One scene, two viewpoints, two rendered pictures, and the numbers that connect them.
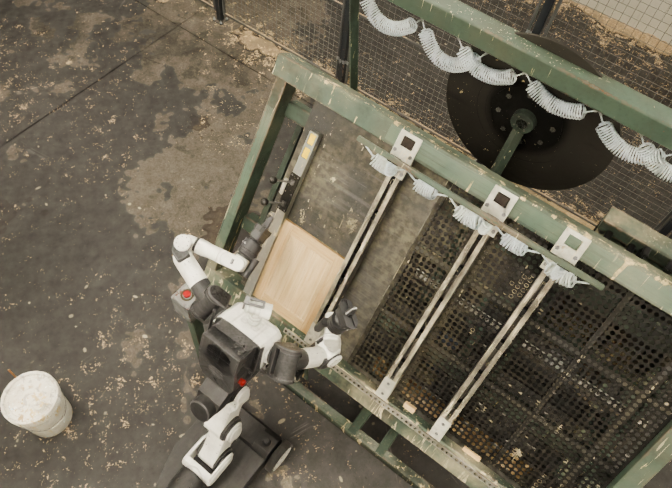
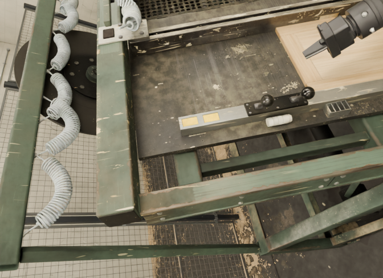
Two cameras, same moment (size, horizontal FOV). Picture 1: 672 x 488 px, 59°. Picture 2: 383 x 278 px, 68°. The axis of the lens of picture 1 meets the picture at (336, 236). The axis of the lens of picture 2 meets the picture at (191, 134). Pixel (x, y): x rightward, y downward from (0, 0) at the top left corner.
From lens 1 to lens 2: 2.42 m
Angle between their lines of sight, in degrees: 55
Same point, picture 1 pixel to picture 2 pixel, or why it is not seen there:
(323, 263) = (305, 40)
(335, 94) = (106, 113)
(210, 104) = not seen: outside the picture
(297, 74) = (110, 170)
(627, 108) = (38, 15)
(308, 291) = not seen: hidden behind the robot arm
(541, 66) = (32, 57)
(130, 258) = not seen: outside the picture
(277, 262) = (370, 71)
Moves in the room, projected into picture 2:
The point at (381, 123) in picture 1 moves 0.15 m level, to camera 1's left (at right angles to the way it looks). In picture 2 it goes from (106, 60) to (113, 71)
